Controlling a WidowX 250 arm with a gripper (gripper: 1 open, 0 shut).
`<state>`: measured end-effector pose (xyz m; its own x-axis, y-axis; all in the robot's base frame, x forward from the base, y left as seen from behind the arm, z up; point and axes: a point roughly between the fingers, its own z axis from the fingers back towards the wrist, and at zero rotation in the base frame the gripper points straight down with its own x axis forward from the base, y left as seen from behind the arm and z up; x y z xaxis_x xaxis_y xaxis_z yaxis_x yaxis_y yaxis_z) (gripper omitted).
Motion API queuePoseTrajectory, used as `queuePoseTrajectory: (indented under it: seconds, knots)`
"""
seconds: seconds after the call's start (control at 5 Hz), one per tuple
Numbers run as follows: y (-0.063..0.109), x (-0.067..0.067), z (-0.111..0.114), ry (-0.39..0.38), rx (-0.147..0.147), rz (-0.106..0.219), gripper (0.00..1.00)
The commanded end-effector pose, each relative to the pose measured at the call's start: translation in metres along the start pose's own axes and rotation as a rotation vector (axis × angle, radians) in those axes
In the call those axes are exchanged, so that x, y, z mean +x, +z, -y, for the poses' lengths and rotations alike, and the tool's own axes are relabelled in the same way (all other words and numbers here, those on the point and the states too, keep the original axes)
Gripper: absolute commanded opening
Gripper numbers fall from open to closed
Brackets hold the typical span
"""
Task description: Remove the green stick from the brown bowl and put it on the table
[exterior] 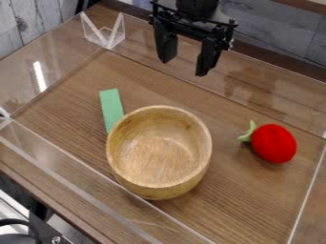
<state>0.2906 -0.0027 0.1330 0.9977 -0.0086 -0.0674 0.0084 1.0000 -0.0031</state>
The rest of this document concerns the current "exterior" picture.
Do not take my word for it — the clear acrylic corner bracket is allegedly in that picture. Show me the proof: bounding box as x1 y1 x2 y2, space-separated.
80 12 124 50

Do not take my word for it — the red toy strawberry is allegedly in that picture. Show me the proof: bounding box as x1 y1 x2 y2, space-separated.
236 120 298 164

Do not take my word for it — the green flat stick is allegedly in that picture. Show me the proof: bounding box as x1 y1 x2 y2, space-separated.
99 89 124 132

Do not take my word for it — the black metal stand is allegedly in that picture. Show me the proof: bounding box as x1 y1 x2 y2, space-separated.
28 202 73 244

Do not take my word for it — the brown wooden bowl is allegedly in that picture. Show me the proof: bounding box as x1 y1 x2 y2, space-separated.
105 105 212 200

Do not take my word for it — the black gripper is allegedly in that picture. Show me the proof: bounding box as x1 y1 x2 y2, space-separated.
149 0 238 77

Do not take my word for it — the black cable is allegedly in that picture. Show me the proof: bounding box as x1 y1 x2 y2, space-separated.
0 218 37 244

